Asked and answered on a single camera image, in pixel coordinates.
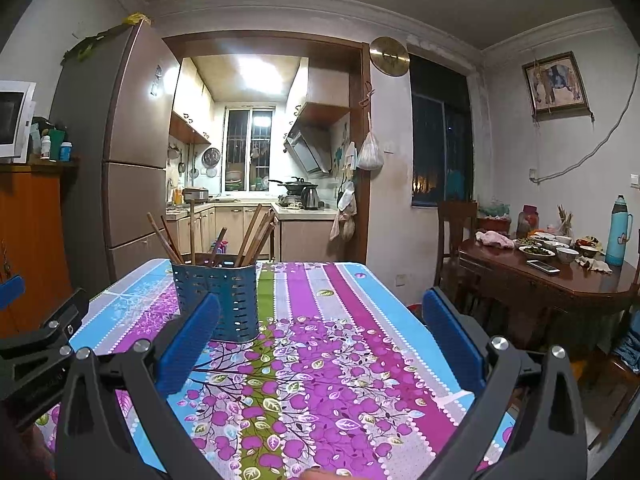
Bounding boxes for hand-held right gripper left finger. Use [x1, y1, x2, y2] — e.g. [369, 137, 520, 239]
[55, 292, 222, 480]

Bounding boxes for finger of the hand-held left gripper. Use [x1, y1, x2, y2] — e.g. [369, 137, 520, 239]
[0, 274, 27, 313]
[0, 287, 91, 361]

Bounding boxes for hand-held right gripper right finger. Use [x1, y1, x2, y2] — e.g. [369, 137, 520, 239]
[422, 287, 588, 480]

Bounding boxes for blue perforated utensil holder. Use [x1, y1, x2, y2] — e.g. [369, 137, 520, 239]
[171, 254, 261, 343]

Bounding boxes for set of wooden chopsticks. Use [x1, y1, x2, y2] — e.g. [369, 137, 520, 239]
[146, 199, 278, 268]

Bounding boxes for person's right hand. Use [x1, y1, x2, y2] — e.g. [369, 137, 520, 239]
[301, 467, 352, 480]

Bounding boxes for orange wooden cabinet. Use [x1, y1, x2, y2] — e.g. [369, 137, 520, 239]
[0, 160, 80, 336]

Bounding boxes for pink cloth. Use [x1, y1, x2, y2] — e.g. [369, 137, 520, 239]
[475, 230, 516, 250]

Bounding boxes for wooden dining chair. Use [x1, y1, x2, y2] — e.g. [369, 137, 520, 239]
[434, 200, 480, 286]
[575, 340, 640, 451]

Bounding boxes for group of white bowls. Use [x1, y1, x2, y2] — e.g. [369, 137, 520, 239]
[515, 230, 601, 266]

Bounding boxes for floral striped tablecloth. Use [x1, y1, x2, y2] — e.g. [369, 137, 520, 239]
[32, 259, 516, 480]

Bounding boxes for glass jar red lid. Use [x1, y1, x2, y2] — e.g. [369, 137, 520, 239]
[517, 205, 540, 238]

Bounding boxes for hanging beige cloth bag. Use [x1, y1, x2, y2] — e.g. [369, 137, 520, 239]
[329, 210, 357, 242]

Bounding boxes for green plastic container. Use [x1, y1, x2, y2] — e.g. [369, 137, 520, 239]
[47, 129, 67, 161]

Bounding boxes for beige kitchen base cabinets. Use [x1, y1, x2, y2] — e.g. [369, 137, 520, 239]
[165, 202, 341, 263]

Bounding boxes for white microwave oven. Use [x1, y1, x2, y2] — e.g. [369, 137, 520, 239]
[0, 81, 37, 163]

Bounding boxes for black wok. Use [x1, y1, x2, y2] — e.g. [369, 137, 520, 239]
[267, 176, 313, 195]

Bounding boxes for blue thermos bottle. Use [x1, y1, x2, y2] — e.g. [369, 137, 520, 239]
[605, 195, 633, 267]

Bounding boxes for hanging white plastic bag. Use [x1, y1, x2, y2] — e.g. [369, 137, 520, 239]
[356, 130, 385, 171]

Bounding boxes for dark room window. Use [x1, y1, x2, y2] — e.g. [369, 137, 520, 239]
[409, 55, 475, 207]

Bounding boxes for brown refrigerator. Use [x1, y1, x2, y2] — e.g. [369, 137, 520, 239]
[50, 20, 182, 291]

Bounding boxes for barred kitchen window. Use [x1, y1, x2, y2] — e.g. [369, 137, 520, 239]
[225, 107, 275, 192]

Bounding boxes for steel range hood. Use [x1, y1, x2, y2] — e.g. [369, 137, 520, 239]
[283, 125, 335, 176]

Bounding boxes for dark green leafy bundle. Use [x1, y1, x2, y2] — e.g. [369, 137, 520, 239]
[60, 25, 131, 63]

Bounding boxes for framed elephant picture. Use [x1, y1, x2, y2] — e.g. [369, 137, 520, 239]
[521, 51, 591, 116]

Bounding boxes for square kitchen ceiling light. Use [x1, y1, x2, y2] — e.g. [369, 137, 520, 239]
[239, 57, 286, 93]

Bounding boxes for brown door frame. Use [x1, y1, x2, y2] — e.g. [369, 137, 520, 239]
[161, 35, 372, 266]

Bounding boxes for white wall cable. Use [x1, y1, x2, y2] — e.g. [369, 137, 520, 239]
[530, 75, 640, 183]

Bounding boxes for beige wall cabinet over sink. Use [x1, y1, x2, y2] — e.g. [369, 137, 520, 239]
[170, 57, 216, 145]

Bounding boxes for beige wall cabinet over hood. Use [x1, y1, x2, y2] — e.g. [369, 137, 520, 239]
[287, 57, 351, 126]

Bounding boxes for round gold wall clock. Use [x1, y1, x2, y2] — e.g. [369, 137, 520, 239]
[369, 36, 411, 78]

